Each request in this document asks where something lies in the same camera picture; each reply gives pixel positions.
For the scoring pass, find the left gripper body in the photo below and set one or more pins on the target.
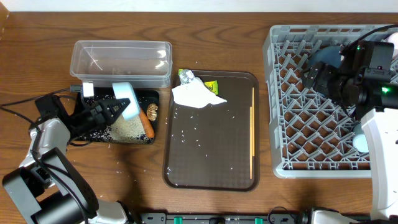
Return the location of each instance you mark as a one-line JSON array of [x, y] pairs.
[[84, 124]]

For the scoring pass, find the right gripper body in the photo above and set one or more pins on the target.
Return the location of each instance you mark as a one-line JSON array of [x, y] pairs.
[[332, 83]]

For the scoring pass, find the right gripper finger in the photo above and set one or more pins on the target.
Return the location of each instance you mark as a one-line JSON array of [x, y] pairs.
[[311, 72], [306, 80]]

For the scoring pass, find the cooked white rice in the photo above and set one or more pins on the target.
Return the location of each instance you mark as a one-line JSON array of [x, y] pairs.
[[122, 131]]

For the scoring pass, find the dark blue plate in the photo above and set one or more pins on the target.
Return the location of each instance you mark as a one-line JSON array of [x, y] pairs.
[[326, 56]]

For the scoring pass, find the brown mushroom food scrap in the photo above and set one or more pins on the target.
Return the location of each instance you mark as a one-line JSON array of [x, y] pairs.
[[152, 112]]

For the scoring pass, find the orange carrot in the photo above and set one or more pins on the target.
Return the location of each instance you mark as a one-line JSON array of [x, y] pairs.
[[148, 129]]

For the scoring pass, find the small blue cup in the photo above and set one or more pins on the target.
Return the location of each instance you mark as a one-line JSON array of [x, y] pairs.
[[359, 141]]

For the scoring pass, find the small pink cup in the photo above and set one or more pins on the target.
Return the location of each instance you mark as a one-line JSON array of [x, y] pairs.
[[393, 39]]

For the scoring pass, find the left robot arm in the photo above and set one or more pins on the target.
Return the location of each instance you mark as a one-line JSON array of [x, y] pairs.
[[46, 188]]

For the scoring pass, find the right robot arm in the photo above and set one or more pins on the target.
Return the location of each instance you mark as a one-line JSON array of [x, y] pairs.
[[363, 80]]

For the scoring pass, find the grey dishwasher rack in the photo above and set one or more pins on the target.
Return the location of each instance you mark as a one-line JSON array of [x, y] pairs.
[[310, 136]]

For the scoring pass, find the black plastic tray bin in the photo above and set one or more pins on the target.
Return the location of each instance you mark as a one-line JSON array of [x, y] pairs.
[[145, 98]]

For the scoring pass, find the wooden chopstick outer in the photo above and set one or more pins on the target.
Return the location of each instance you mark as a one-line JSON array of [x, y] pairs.
[[252, 122]]

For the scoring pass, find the wooden chopstick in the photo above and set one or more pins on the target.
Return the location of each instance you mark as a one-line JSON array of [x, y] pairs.
[[250, 143], [252, 122]]

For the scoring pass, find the clear plastic bin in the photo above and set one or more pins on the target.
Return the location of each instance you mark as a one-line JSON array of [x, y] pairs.
[[142, 63]]

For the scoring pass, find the wooden chopstick inner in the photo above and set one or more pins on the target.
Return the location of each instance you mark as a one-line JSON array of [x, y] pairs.
[[250, 143]]

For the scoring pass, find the crumpled foil wrapper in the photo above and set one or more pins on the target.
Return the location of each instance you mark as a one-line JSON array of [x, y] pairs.
[[186, 76]]

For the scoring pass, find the white crumpled napkin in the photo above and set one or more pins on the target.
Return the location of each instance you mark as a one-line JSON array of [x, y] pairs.
[[195, 95]]

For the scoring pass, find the yellow green snack packet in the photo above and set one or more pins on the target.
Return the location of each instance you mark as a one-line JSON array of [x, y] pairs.
[[212, 86]]

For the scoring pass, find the brown serving tray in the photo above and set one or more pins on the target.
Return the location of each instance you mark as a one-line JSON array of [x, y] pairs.
[[208, 148]]

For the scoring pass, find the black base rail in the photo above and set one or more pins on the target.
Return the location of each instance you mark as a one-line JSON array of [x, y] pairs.
[[163, 218]]

